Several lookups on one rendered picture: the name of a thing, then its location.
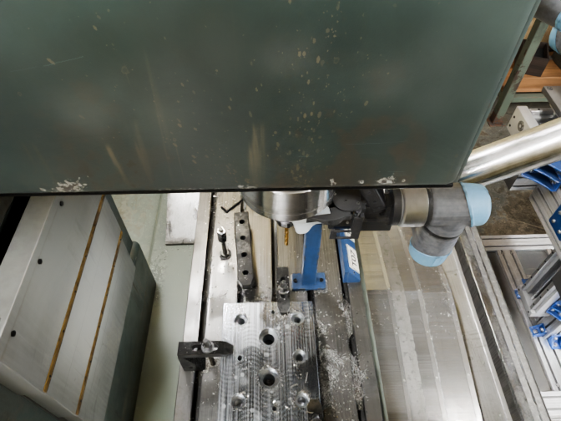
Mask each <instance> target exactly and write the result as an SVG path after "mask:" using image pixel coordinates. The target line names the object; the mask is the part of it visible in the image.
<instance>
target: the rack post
mask: <svg viewBox="0 0 561 421"><path fill-rule="evenodd" d="M322 226H323V224H315V225H313V226H312V228H311V229H310V230H309V231H308V232H307V233H305V235H304V246H303V258H302V270H301V273H291V290H292V291H304V290H307V291H310V290H326V278H325V273H324V272H317V267H318V260H319V253H320V246H321V233H322Z"/></svg>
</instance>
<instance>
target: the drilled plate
mask: <svg viewBox="0 0 561 421"><path fill-rule="evenodd" d="M292 308H293V309H292ZM269 309H270V310H269ZM274 310H275V312H274ZM293 310H294V312H292V311H293ZM295 310H296V311H295ZM242 312H243V315H242ZM288 312H291V313H292V314H290V313H287V314H283V316H285V315H286V317H284V318H282V319H280V318H281V317H280V316H279V315H280V313H279V310H278V308H277V302H249V303H224V311H223V325H222V338H221V341H225V342H228V343H230V344H231V345H233V346H234V344H235V349H234V348H233V353H232V354H231V355H229V356H227V357H220V381H219V395H218V409H217V421H307V414H306V413H307V412H306V406H307V404H308V403H309V400H310V398H312V399H318V400H319V402H321V400H320V389H319V378H318V368H317V357H316V337H315V327H314V317H313V306H312V302H291V308H290V310H289V311H288ZM244 313H245V314H246V315H245V314H244ZM266 313H267V314H266ZM271 313H273V316H272V314H271ZM270 314H271V315H270ZM274 314H275V315H274ZM278 314H279V315H278ZM289 314H290V316H289ZM276 315H277V316H276ZM281 315H282V314H281ZM287 315H288V317H287ZM246 316H249V317H250V318H248V317H246ZM278 316H279V317H278ZM247 319H249V321H248V320H247ZM271 319H273V320H272V321H271ZM274 319H275V320H274ZM288 320H291V321H288ZM293 322H294V323H295V324H296V325H295V326H293V324H292V323H293ZM241 324H243V327H242V325H241ZM299 324H301V325H302V326H299ZM237 325H238V326H237ZM290 325H291V326H290ZM297 325H298V326H297ZM270 326H272V328H271V327H270ZM268 327H270V328H268ZM263 328H264V329H263ZM273 328H274V330H273ZM261 329H262V330H261ZM277 329H278V331H276V330H277ZM282 329H283V330H282ZM242 331H243V332H242ZM258 332H259V333H258ZM281 332H282V333H281ZM278 335H279V336H280V337H279V336H278ZM277 339H279V340H278V341H277ZM267 340H271V341H272V342H273V343H272V344H271V345H266V344H264V342H265V341H267ZM271 346H272V347H271ZM304 347H305V348H304ZM297 348H298V349H297ZM296 349H297V350H296ZM236 350H237V351H236ZM308 350H309V351H308ZM292 352H293V353H292ZM284 355H285V356H284ZM291 355H292V356H291ZM267 356H268V357H267ZM292 359H293V360H292ZM236 360H237V361H236ZM291 360H292V361H291ZM297 360H301V362H297ZM304 361H305V362H304ZM263 362H264V363H263ZM250 363H251V364H250ZM252 364H253V365H252ZM269 364H270V365H271V364H272V365H271V366H273V368H272V367H271V368H270V365H269ZM266 365H269V367H268V368H267V366H266ZM296 365H297V366H296ZM298 365H300V366H298ZM274 366H275V367H274ZM278 366H279V367H278ZM246 367H247V369H246V370H243V369H244V368H246ZM263 367H264V369H263V370H261V369H262V368H263ZM242 368H243V369H242ZM275 368H278V369H279V370H280V374H279V373H278V372H279V371H278V370H277V369H276V370H275ZM253 370H254V371H253ZM259 370H261V371H259ZM288 370H289V371H288ZM233 374H234V375H233ZM258 374H259V375H258ZM307 374H308V375H307ZM281 375H282V376H281ZM256 376H259V377H256ZM279 376H280V377H279ZM305 378H307V380H306V379H305ZM256 379H257V380H256ZM267 379H272V380H273V381H274V384H273V385H271V386H266V385H264V382H265V380H267ZM258 380H259V381H258ZM257 381H258V382H257ZM279 381H280V382H279ZM305 381H306V383H305ZM231 384H232V385H231ZM233 384H234V385H233ZM281 384H282V385H283V387H282V385H281ZM294 384H296V385H295V386H293V387H292V385H294ZM297 384H298V385H297ZM258 385H261V386H258ZM277 385H278V387H277ZM299 385H300V387H299ZM246 389H247V390H246ZM262 389H263V390H262ZM272 389H273V390H272ZM276 389H277V390H276ZM302 389H303V390H305V391H307V392H306V393H304V392H301V390H302ZM238 390H239V391H238ZM297 390H298V391H297ZM242 391H243V392H244V391H245V393H243V394H242V395H241V394H240V395H239V393H240V392H242ZM297 392H298V393H297ZM233 394H234V395H233ZM294 394H295V395H294ZM309 394H310V395H309ZM246 395H247V396H246ZM308 395H309V396H308ZM243 396H244V397H243ZM248 396H249V397H248ZM278 397H279V398H278ZM291 397H292V402H293V399H294V400H295V402H294V404H293V403H292V402H291V400H289V399H290V398H291ZM246 398H248V399H249V400H248V399H246ZM246 401H247V402H246ZM248 401H249V402H248ZM274 401H275V402H274ZM273 402H274V403H273ZM299 402H303V403H304V405H299V404H298V403H299ZM239 403H242V406H241V407H239V408H238V407H236V406H237V404H239ZM245 403H246V404H245ZM276 404H278V405H277V406H276V407H275V405H276ZM295 404H296V405H298V407H297V406H295ZM232 405H233V406H232ZM264 405H265V406H266V407H263V406H264ZM243 406H244V407H243ZM267 406H268V407H267ZM285 406H287V407H288V408H289V409H287V407H285ZM242 407H243V408H242ZM301 407H302V409H303V410H304V411H303V410H302V409H301V410H300V408H301ZM236 408H237V409H238V410H235V409H236ZM294 408H295V409H294ZM232 410H233V411H232ZM239 410H240V411H239ZM274 411H276V412H277V413H278V415H277V414H276V412H274Z"/></svg>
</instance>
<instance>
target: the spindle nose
mask: <svg viewBox="0 0 561 421"><path fill-rule="evenodd" d="M335 192H336V190H291V191H250V192H240V195H241V197H242V199H243V201H244V202H245V203H246V204H247V205H248V206H249V207H250V208H251V209H252V210H253V211H254V212H256V213H257V214H259V215H261V216H264V217H266V218H269V219H272V220H276V221H300V220H304V219H307V218H310V217H312V216H314V215H316V214H318V213H320V212H321V211H323V210H324V209H325V208H326V207H327V206H328V205H329V204H330V203H331V201H332V199H333V197H334V194H335Z"/></svg>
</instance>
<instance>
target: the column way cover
mask: <svg viewBox="0 0 561 421"><path fill-rule="evenodd" d="M122 236H123V232H122V231H121V229H120V227H119V224H118V222H117V220H116V218H115V216H114V213H113V212H112V210H111V208H110V205H109V203H108V201H107V199H106V197H105V195H48V196H30V199H29V201H28V204H27V206H26V208H25V210H24V212H23V215H22V218H21V220H20V221H19V224H18V227H17V229H16V231H15V233H14V235H13V238H12V240H11V242H10V245H9V247H8V250H7V252H6V254H5V256H4V258H3V261H2V264H1V266H0V318H1V321H0V384H2V385H3V386H5V387H6V388H8V389H10V390H11V391H13V392H15V393H16V394H17V395H26V396H27V397H29V398H30V399H32V400H33V401H34V402H36V403H38V404H39V405H41V406H42V407H43V408H45V409H47V410H48V411H49V412H50V413H52V414H54V415H55V416H57V417H58V418H60V417H64V418H65V419H67V420H68V421H104V417H105V413H106V408H107V404H108V400H109V393H110V389H111V384H112V381H113V376H114V369H115V364H116V361H117V356H118V352H119V344H120V341H121V337H122V332H123V328H124V320H125V316H126V312H127V307H128V304H129V297H130V293H131V289H132V285H133V280H134V273H135V269H136V267H135V265H134V263H133V261H132V259H131V257H130V255H129V253H128V251H127V249H126V247H125V244H124V242H123V240H122Z"/></svg>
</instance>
